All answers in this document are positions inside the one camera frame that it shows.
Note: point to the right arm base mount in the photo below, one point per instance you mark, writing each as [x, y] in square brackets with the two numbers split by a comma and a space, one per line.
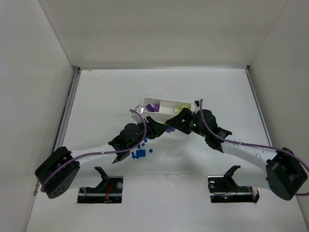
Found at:
[223, 189]

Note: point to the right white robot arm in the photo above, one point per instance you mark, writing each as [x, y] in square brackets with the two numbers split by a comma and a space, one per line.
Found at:
[280, 171]

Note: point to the purple lego brick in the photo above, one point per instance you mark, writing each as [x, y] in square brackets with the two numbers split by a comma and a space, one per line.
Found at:
[149, 108]

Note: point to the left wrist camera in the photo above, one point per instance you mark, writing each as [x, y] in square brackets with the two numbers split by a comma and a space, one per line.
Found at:
[137, 112]

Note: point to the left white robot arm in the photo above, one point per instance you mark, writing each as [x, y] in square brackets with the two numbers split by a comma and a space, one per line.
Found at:
[58, 171]

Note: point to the blue lego pile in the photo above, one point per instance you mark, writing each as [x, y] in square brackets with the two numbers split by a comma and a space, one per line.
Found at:
[140, 153]

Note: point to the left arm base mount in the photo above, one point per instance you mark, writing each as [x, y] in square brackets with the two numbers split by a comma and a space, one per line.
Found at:
[107, 191]

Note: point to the small lime lego piece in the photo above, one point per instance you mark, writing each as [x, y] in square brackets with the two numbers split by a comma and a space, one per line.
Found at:
[188, 106]

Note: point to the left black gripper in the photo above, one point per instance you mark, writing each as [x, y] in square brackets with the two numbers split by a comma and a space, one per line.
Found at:
[149, 128]

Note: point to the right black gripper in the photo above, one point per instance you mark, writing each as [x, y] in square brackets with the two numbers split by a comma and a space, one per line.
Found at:
[184, 121]

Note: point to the white three-compartment tray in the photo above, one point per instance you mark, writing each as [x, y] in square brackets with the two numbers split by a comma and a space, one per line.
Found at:
[167, 108]

